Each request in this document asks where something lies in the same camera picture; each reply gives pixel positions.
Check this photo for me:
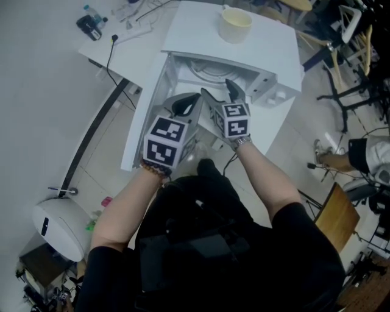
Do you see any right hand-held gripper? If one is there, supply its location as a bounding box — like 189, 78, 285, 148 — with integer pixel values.
200, 78, 252, 140

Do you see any white cabinet appliance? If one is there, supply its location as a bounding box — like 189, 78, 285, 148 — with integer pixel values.
120, 0, 305, 172

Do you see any round yellow stool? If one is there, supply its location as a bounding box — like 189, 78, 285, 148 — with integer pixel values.
258, 5, 289, 24

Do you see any black chest pack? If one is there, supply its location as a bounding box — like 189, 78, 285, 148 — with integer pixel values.
138, 219, 250, 293

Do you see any person's black shirt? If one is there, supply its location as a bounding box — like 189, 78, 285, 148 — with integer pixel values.
74, 175, 347, 312

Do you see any silver wristwatch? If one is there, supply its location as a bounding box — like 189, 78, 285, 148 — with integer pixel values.
232, 136, 253, 152

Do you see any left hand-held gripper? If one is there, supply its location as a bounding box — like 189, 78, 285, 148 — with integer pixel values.
142, 92, 205, 169

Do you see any white cable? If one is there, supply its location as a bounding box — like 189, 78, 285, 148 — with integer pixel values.
111, 0, 159, 30

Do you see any brown bead bracelet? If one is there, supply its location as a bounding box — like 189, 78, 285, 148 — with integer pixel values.
139, 160, 173, 180

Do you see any green plastic item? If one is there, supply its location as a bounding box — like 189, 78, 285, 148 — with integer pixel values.
85, 210, 103, 232

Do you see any person's right forearm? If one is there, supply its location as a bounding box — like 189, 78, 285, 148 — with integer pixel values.
236, 143, 302, 228

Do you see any black camera white label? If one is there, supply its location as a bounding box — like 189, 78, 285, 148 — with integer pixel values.
76, 14, 103, 41

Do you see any brown wooden stool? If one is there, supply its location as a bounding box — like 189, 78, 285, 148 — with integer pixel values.
313, 182, 361, 254

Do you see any person's left forearm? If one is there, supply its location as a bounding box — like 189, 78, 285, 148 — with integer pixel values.
90, 166, 164, 252

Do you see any dark brown low table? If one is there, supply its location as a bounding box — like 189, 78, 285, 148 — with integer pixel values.
18, 234, 77, 293

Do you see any dark thin cable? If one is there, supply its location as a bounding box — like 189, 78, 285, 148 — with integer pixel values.
135, 0, 179, 22

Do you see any black metal pole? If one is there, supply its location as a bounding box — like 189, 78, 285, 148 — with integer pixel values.
301, 42, 335, 73

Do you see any cream cup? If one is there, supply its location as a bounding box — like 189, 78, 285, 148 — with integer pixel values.
218, 5, 253, 44

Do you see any black table leg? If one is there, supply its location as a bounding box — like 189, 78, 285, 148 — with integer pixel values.
59, 77, 130, 197

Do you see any black floor stand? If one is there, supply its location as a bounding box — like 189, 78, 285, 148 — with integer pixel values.
316, 69, 390, 133

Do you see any white round appliance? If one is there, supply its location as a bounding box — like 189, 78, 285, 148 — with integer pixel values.
32, 197, 92, 262

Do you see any person's black shoe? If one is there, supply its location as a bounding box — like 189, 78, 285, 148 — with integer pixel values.
197, 158, 223, 183

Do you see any white blue pen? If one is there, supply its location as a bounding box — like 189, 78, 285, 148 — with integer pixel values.
48, 186, 79, 196

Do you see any clear plastic bottle blue label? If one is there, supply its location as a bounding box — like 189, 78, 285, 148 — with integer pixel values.
83, 4, 109, 30

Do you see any grey office chair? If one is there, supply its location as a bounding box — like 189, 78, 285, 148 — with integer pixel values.
342, 178, 385, 202

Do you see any white chair frame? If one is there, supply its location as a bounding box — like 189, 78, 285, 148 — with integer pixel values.
338, 4, 365, 43

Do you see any round wooden table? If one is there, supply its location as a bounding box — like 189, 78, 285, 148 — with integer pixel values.
277, 0, 314, 13

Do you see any light wooden chair frame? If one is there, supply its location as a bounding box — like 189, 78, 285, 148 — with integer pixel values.
297, 24, 375, 77

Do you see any black power cable with plug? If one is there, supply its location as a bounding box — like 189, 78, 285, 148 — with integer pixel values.
105, 34, 137, 110

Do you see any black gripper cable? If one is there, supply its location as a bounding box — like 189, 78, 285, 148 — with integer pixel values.
222, 152, 238, 176

